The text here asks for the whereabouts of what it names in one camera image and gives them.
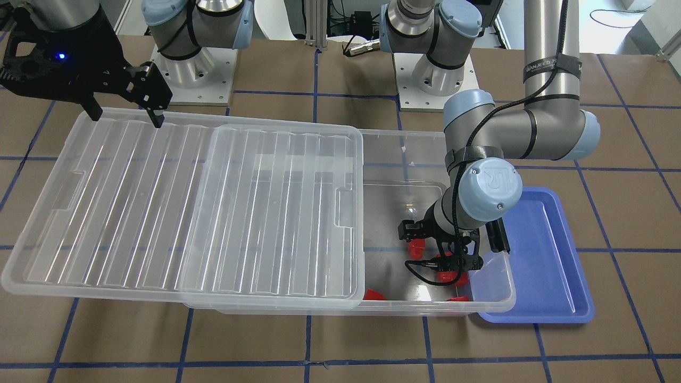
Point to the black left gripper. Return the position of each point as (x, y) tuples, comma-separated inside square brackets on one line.
[(429, 227)]

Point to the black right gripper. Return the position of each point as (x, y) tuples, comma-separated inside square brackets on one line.
[(91, 63)]

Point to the clear plastic box lid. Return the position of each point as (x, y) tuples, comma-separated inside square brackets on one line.
[(113, 218)]

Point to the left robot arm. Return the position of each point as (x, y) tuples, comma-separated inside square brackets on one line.
[(546, 124)]

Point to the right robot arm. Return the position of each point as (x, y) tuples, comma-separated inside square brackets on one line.
[(184, 30)]

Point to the red block lower pair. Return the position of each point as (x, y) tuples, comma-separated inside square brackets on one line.
[(451, 270)]

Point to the red block pair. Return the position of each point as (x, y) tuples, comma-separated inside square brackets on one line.
[(451, 270), (416, 247)]

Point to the red block upper pair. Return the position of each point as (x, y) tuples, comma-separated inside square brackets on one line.
[(416, 247)]

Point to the red block front corner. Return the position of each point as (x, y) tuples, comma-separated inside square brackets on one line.
[(463, 298)]

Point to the clear plastic storage box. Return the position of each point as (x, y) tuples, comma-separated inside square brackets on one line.
[(415, 213)]

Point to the blue plastic tray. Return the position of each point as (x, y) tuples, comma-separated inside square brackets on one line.
[(551, 286)]

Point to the black box latch handle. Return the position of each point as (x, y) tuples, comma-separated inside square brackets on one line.
[(496, 234)]

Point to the aluminium frame post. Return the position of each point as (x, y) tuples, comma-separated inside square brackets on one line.
[(316, 24)]

